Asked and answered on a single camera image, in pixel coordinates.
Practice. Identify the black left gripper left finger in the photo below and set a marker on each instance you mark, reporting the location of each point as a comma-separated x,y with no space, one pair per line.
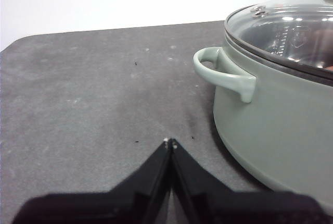
130,203

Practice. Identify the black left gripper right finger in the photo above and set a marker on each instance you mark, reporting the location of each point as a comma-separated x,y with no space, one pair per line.
221,205

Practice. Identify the glass lid with green knob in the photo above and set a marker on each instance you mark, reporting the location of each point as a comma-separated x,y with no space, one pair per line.
286,39

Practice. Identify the sage green electric cooking pot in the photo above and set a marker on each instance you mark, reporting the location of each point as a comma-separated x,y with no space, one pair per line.
273,119

